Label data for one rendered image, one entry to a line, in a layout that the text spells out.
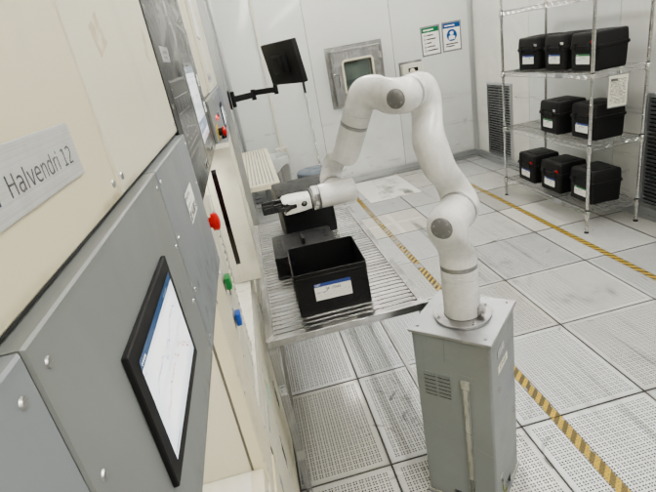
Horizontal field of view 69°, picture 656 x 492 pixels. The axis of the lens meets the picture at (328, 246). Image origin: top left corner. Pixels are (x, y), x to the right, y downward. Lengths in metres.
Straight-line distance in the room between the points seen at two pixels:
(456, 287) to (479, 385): 0.33
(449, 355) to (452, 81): 5.09
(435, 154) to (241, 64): 4.57
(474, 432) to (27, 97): 1.65
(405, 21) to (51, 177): 5.92
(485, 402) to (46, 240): 1.51
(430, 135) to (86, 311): 1.21
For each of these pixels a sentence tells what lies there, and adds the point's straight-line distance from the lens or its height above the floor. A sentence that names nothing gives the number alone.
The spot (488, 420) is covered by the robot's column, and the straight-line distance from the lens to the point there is 1.74.
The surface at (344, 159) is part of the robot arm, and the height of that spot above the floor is 1.32.
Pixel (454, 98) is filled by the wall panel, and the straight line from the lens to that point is 6.44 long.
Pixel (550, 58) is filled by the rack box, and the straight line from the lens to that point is 4.44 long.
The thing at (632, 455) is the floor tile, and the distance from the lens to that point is 2.36.
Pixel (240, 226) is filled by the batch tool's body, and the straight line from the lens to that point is 1.83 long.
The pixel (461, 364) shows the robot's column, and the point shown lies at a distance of 1.63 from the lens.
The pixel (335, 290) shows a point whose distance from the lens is 1.75.
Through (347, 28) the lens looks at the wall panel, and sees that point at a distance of 5.99.
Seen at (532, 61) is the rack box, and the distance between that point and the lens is 4.64.
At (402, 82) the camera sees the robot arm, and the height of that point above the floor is 1.54.
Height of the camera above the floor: 1.66
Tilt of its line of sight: 22 degrees down
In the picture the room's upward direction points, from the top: 11 degrees counter-clockwise
